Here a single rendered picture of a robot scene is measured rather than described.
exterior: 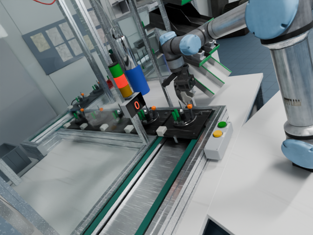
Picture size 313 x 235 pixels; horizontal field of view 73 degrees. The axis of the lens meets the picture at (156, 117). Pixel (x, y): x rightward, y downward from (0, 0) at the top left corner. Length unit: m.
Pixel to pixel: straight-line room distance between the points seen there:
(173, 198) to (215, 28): 0.66
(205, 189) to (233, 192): 0.11
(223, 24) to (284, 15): 0.34
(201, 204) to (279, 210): 0.27
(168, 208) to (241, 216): 0.25
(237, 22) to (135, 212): 0.80
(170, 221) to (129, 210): 0.20
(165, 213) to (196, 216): 0.14
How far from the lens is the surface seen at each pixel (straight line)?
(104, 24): 2.29
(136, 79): 1.99
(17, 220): 1.27
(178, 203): 0.85
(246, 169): 0.99
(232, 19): 0.85
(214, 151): 0.96
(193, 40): 0.87
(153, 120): 1.27
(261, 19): 0.60
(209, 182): 0.97
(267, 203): 0.89
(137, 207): 0.94
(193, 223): 0.88
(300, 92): 0.67
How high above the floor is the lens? 1.59
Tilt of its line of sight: 28 degrees down
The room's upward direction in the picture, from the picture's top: 24 degrees counter-clockwise
